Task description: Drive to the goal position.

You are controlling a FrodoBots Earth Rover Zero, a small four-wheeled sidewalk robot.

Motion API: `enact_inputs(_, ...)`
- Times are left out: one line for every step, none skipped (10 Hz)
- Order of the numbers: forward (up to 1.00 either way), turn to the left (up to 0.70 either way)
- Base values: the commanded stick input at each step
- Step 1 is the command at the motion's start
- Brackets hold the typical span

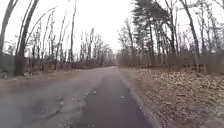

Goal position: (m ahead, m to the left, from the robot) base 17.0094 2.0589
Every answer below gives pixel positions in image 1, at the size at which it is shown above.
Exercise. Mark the grey asphalt road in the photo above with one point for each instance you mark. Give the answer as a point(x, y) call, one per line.
point(100, 103)

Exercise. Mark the wood with pines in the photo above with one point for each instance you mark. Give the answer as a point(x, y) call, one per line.
point(166, 40)

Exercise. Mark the bare wood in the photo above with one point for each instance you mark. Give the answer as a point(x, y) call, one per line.
point(50, 50)

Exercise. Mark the leaf-covered ground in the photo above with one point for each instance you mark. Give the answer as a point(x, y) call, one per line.
point(180, 93)

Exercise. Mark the leaf-strewn verge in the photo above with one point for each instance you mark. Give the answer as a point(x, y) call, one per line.
point(30, 78)

